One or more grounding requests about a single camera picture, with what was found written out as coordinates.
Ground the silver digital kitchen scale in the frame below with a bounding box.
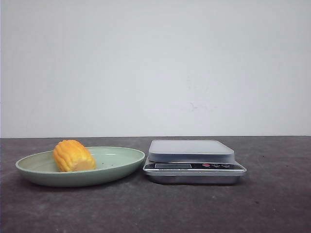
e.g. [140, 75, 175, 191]
[143, 139, 247, 184]

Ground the light green oval plate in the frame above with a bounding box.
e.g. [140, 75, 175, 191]
[16, 147, 145, 187]

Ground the yellow corn cob piece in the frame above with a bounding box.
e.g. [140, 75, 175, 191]
[52, 140, 96, 172]

